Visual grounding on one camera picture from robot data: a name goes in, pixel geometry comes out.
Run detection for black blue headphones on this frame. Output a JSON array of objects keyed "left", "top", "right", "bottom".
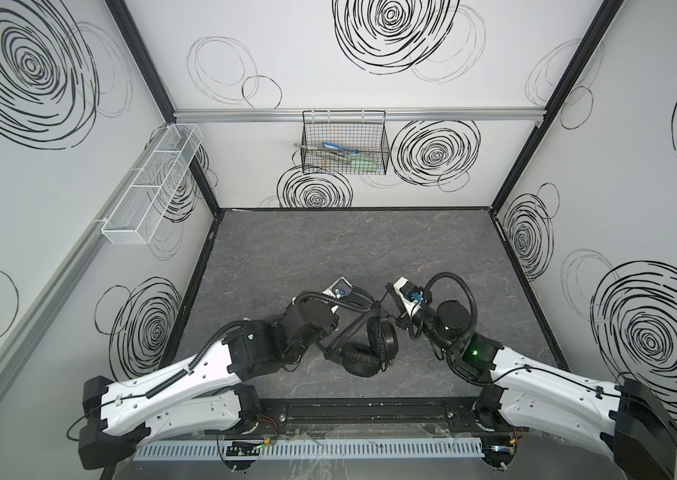
[{"left": 318, "top": 304, "right": 399, "bottom": 378}]

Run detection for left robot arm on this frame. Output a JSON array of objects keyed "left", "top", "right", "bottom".
[{"left": 78, "top": 287, "right": 371, "bottom": 470}]

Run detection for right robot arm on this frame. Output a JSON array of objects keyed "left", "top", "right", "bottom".
[{"left": 392, "top": 272, "right": 677, "bottom": 479}]

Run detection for green spatula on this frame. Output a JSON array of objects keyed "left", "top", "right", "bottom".
[{"left": 294, "top": 143, "right": 379, "bottom": 173}]

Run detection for blue tool in basket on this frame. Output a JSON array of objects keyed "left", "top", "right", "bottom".
[{"left": 322, "top": 142, "right": 357, "bottom": 156}]

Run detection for white mesh shelf basket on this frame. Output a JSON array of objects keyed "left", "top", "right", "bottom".
[{"left": 102, "top": 123, "right": 202, "bottom": 246}]

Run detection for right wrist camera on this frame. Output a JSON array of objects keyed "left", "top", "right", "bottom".
[{"left": 392, "top": 277, "right": 423, "bottom": 320}]

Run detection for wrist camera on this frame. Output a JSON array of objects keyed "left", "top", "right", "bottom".
[
  {"left": 322, "top": 277, "right": 353, "bottom": 313},
  {"left": 392, "top": 277, "right": 423, "bottom": 320}
]

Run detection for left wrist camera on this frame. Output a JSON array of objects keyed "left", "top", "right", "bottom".
[{"left": 322, "top": 277, "right": 353, "bottom": 313}]

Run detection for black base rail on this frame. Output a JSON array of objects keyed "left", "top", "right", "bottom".
[{"left": 241, "top": 397, "right": 606, "bottom": 436}]

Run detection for white slotted cable duct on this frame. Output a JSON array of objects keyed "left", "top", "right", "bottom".
[{"left": 134, "top": 437, "right": 484, "bottom": 461}]

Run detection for black wire basket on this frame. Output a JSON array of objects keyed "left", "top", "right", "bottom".
[{"left": 298, "top": 120, "right": 390, "bottom": 176}]

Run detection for aluminium wall rail back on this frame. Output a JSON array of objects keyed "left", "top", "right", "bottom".
[{"left": 174, "top": 107, "right": 546, "bottom": 123}]

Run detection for aluminium wall rail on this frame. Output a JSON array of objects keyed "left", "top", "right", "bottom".
[
  {"left": 0, "top": 150, "right": 150, "bottom": 402},
  {"left": 174, "top": 107, "right": 546, "bottom": 123}
]

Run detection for aluminium wall rail left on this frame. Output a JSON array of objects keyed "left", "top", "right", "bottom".
[{"left": 0, "top": 150, "right": 150, "bottom": 402}]

